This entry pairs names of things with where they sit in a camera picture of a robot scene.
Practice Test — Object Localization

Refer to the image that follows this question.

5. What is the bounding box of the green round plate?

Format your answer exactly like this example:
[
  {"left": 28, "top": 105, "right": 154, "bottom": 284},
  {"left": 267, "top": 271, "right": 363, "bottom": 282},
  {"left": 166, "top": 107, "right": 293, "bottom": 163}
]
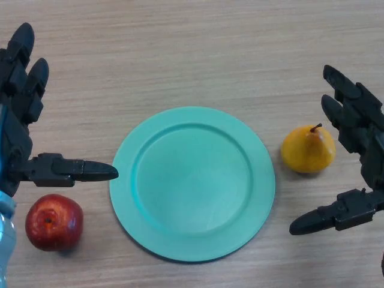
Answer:
[{"left": 109, "top": 106, "right": 276, "bottom": 264}]

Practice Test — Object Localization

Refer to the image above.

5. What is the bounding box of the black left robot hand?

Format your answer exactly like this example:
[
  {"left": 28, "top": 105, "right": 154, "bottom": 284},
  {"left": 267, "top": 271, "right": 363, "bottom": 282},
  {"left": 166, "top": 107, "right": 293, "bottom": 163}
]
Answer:
[{"left": 0, "top": 22, "right": 119, "bottom": 199}]

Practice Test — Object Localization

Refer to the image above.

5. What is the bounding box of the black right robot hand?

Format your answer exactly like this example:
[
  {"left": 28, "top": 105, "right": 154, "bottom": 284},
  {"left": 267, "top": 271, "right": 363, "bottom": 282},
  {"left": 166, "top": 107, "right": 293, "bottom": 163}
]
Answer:
[{"left": 289, "top": 64, "right": 384, "bottom": 236}]

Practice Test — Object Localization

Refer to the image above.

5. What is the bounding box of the red apple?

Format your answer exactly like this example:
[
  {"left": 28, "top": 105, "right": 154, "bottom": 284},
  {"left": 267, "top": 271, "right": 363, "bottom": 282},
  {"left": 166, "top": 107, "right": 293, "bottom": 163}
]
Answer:
[{"left": 25, "top": 193, "right": 84, "bottom": 252}]

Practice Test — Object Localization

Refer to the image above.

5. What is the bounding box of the yellow pear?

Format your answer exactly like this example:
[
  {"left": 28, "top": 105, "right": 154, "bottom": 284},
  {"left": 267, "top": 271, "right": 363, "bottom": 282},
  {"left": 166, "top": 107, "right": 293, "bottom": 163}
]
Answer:
[{"left": 281, "top": 122, "right": 337, "bottom": 174}]

